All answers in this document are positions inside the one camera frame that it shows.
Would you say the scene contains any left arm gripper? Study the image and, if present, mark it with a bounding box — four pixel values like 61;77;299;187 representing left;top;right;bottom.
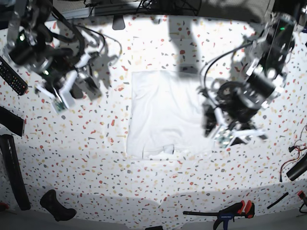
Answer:
201;81;268;145

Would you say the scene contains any black cylinder roll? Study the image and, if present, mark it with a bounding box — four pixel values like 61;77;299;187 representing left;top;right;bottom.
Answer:
286;154;307;181

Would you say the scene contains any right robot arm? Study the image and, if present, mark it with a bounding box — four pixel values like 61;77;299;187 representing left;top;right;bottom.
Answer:
4;0;106;113

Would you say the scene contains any small black stick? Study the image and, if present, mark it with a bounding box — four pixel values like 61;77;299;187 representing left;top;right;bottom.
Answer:
267;192;289;209

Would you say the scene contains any black flat strap piece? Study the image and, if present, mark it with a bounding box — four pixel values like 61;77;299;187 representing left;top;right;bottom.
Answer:
0;106;26;137

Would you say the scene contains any long black tube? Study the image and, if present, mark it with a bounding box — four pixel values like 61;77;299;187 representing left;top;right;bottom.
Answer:
0;134;31;211

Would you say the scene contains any terrazzo patterned tablecloth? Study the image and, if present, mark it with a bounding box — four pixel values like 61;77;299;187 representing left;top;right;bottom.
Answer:
0;15;307;229

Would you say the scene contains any white T-shirt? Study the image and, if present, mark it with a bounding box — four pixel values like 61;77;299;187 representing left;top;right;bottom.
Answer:
127;70;213;160

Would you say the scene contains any grey table clamp block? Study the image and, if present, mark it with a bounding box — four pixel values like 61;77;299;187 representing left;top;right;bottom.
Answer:
112;15;125;30

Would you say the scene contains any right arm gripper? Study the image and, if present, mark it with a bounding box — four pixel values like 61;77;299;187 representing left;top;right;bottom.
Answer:
35;51;104;110

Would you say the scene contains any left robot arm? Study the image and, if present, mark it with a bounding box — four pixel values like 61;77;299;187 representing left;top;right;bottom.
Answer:
201;12;297;148

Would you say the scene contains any aluminium rail bar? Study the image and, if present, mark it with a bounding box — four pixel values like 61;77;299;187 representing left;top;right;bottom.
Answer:
61;1;141;19

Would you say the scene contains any black game controller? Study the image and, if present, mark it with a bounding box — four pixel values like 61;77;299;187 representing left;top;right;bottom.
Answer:
40;189;77;222

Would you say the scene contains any small orange clip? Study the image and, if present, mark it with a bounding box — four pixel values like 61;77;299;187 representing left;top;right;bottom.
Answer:
298;191;305;199

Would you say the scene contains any black orange bar clamp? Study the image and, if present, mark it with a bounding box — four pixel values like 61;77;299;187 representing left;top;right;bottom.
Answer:
183;200;255;230

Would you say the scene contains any red black wire bundle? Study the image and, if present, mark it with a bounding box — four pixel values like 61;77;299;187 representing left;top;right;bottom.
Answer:
278;124;307;183

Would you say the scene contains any black remote control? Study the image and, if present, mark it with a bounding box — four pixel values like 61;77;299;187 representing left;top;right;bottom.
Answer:
0;57;28;96

